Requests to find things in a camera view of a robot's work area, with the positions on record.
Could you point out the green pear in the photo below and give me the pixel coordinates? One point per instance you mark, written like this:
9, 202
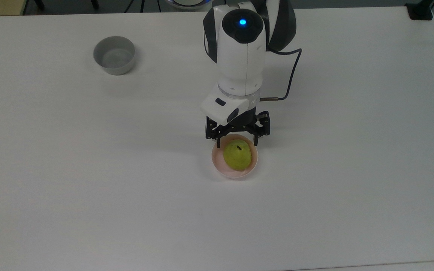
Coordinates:
237, 158

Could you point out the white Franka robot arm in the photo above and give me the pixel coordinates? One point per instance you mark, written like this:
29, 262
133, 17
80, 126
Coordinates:
239, 56

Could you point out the black tripod legs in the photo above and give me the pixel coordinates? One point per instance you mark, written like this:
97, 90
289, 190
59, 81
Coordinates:
141, 4

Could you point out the grey bowl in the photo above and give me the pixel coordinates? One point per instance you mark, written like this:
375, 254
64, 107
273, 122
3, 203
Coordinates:
113, 62

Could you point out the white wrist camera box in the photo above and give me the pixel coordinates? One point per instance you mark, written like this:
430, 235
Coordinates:
222, 107

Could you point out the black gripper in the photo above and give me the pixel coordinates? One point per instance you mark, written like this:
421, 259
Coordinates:
243, 126

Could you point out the black table corner clamp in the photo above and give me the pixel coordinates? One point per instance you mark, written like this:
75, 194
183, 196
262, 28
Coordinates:
420, 10

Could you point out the pink bowl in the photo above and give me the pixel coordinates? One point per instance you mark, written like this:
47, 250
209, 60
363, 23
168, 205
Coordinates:
232, 174

